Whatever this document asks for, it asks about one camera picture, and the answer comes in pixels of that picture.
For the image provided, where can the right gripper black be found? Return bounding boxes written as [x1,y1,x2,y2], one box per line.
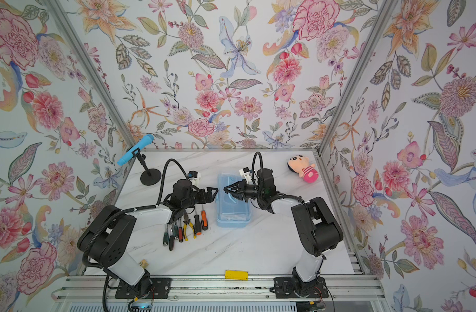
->
[225,181,265,204]

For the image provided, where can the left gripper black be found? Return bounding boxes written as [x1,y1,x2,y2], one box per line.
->
[181,186,219,211]

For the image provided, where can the blue plastic tool box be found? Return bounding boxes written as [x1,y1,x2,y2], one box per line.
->
[217,173,252,228]

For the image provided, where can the yellow black pliers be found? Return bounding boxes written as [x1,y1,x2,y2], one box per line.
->
[183,213,197,241]

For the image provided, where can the black handled ratchet wrench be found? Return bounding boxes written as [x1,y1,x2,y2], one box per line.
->
[168,225,175,251]

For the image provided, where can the green black small screwdriver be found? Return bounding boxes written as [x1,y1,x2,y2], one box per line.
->
[163,224,169,246]

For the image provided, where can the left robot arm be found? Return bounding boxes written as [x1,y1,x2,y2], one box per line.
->
[77,179,219,289]

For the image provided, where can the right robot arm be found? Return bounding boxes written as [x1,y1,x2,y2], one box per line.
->
[223,168,343,290]

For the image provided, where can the black microphone stand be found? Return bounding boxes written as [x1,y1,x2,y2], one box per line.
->
[135,152,161,186]

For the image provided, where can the pink plush doll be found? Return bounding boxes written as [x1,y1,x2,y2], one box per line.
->
[287,155,319,183]

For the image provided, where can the blue microphone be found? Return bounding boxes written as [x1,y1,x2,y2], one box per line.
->
[117,134,154,166]

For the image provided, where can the yellow tape strip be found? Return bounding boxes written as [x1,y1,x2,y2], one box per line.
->
[224,270,248,281]

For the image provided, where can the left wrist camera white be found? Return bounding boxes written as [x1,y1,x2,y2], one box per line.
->
[187,170,201,186]

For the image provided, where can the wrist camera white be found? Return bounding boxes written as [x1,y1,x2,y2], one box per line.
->
[187,170,201,186]
[239,167,252,180]

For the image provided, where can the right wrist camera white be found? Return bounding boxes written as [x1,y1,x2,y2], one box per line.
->
[239,167,252,180]

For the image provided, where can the orange handled screwdriver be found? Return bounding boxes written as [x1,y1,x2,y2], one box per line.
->
[200,205,208,231]

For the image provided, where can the red black handled screwdriver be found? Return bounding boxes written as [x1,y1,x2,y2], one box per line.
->
[194,213,202,235]

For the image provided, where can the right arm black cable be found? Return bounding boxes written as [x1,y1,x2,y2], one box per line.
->
[251,151,265,184]

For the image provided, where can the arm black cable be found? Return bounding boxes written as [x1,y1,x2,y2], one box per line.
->
[251,151,265,184]
[155,157,190,205]

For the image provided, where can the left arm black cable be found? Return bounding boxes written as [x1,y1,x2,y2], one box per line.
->
[155,157,190,205]

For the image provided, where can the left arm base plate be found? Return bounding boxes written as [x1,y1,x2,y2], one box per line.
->
[115,278,173,300]

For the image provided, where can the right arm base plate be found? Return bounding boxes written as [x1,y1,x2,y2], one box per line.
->
[269,277,330,299]

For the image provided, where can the aluminium front rail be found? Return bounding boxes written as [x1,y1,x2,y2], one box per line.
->
[51,275,386,303]

